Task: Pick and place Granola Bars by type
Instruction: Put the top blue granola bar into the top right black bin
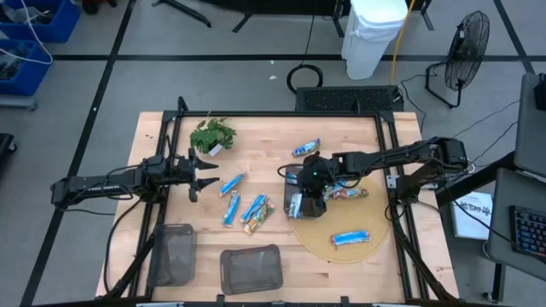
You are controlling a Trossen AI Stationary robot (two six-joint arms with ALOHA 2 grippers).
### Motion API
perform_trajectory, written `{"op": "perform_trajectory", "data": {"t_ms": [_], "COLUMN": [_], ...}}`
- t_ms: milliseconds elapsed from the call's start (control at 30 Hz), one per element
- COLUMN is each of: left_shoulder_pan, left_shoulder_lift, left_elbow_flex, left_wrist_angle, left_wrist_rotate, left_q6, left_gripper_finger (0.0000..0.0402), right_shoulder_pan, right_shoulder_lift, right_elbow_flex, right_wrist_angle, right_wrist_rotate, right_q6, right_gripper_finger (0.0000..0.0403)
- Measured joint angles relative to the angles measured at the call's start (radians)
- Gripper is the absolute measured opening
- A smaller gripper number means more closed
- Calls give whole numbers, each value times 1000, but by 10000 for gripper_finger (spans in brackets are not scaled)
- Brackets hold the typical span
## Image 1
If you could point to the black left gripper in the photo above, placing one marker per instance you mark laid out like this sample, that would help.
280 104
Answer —
183 170

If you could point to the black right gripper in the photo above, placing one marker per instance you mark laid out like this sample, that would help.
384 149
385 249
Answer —
313 170

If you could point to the blue granola bar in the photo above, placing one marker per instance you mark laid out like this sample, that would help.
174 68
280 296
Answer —
295 205
339 187
351 237
292 178
231 208
306 147
253 207
232 184

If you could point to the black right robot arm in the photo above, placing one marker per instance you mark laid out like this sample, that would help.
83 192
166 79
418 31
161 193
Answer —
384 160

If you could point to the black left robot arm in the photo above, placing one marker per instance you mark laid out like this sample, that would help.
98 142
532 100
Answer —
94 185

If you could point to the grey translucent plastic bin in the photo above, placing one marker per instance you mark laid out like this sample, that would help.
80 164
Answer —
290 189
251 270
172 256

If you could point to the green plant in white pot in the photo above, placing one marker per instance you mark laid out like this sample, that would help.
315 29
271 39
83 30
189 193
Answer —
209 134

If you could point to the round woven yellow placemat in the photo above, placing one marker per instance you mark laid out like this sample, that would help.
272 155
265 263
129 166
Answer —
362 217

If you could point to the black perforated box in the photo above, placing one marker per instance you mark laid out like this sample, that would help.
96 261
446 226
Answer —
345 99

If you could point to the white booklet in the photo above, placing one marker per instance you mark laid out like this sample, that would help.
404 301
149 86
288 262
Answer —
469 221

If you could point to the white trash bin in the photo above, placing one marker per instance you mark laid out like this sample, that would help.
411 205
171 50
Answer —
371 38

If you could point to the grey desk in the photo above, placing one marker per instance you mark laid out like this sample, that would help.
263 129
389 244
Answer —
503 192
529 128

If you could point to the blue storage bin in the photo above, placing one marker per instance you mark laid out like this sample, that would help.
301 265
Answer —
34 72
64 25

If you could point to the grey cart base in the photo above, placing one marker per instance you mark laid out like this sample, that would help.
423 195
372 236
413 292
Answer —
17 103

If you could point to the black keyboard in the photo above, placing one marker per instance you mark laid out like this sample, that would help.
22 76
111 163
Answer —
529 230

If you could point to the black floor fan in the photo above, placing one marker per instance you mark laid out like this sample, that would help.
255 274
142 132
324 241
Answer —
467 47

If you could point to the black loop on frame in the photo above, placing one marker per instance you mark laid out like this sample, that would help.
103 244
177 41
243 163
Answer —
181 106

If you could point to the silver metal bracket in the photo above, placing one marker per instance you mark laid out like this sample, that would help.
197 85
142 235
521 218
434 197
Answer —
392 181

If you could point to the black aluminium rig frame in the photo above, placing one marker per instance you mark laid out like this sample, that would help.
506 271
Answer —
277 114

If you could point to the black desk leg frame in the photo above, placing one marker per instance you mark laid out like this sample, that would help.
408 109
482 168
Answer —
478 179

